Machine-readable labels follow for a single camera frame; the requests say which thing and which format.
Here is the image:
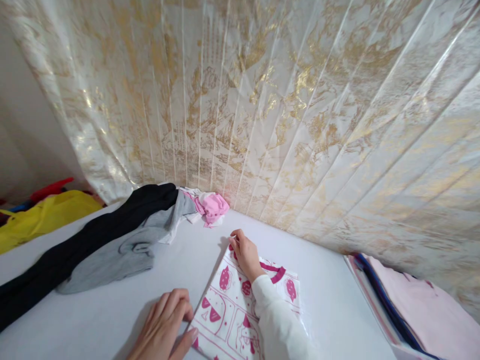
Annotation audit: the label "red object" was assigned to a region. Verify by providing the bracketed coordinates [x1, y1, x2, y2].
[29, 176, 75, 204]

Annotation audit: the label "grey garment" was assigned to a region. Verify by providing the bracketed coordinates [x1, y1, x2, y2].
[56, 190, 197, 296]

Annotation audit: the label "dark blue folded garment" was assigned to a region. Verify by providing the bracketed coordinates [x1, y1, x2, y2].
[353, 252, 433, 358]

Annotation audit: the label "person's left thumb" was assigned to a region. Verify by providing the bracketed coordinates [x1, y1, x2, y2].
[173, 327, 200, 358]

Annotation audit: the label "black garment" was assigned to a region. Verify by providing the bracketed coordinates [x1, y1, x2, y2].
[0, 182, 180, 333]

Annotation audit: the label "white and gold patterned curtain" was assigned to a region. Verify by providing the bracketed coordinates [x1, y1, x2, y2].
[0, 0, 480, 324]

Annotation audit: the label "person's left hand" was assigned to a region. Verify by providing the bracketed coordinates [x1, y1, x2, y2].
[139, 287, 200, 359]

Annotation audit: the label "white storage box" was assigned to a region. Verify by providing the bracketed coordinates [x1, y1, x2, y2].
[343, 253, 480, 360]

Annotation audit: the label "person's left fingers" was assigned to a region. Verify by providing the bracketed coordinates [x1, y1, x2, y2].
[160, 287, 195, 324]

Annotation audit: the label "pale pink folded garment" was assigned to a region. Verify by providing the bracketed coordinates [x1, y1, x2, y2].
[365, 255, 480, 360]

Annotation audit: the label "person's right hand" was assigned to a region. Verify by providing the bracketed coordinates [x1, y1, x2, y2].
[228, 229, 266, 279]

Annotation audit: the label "white shirt with pink print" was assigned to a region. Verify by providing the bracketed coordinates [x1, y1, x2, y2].
[190, 254, 303, 360]

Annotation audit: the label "yellow bag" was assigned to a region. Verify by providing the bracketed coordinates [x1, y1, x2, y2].
[0, 189, 103, 256]

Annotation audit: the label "person's right fingers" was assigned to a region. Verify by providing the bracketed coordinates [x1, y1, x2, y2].
[228, 229, 248, 264]

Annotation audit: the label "pink and white crumpled garment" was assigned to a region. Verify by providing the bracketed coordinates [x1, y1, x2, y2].
[157, 182, 231, 245]

